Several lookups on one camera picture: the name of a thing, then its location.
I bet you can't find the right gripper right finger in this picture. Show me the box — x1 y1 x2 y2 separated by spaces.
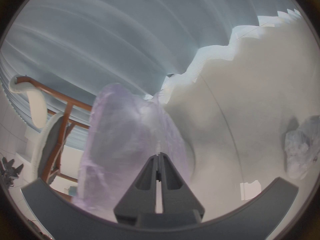
159 153 205 224

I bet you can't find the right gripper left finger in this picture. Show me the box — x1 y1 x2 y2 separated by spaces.
114 153 160 226

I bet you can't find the purple plastic bag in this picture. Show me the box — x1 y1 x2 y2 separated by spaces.
77 83 190 213

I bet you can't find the white trash bin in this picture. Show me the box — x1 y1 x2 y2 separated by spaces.
90 84 198 209

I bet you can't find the white cushioned wooden chair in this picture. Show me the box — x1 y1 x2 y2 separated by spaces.
9 75 94 184

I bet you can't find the pale blue curtain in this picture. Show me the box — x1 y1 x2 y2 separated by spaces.
0 0 260 152

